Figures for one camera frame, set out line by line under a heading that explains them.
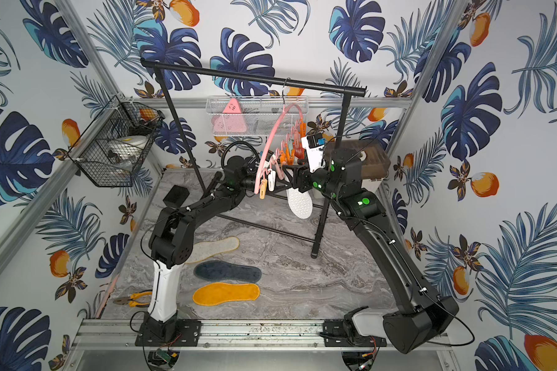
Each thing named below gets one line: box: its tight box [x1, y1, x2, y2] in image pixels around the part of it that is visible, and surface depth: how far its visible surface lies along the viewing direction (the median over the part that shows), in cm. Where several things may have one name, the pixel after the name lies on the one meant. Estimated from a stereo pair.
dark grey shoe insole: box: [193, 260, 263, 283], surface depth 90 cm
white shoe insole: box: [286, 187, 314, 220], surface depth 83 cm
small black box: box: [162, 184, 190, 208], surface depth 109 cm
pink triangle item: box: [211, 97, 248, 133], surface depth 92 cm
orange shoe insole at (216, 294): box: [191, 282, 261, 307], surface depth 84 cm
